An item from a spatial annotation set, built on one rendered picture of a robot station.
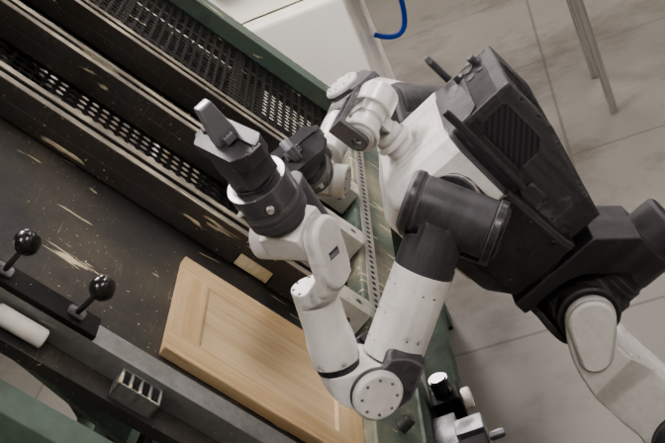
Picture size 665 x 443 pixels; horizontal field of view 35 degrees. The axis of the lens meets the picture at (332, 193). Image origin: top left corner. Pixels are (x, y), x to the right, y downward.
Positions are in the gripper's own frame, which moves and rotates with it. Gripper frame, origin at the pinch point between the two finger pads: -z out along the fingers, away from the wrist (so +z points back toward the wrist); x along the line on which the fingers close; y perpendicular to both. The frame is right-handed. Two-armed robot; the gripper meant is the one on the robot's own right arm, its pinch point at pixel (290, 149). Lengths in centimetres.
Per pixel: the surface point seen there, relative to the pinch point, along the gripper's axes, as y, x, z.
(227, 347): 18.0, -30.1, 6.8
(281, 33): -124, 25, 243
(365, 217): -3, 3, 89
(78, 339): 10.1, -40.9, -24.8
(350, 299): 18.6, -10.5, 43.1
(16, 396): 17, -46, -45
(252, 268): 2.9, -21.3, 33.6
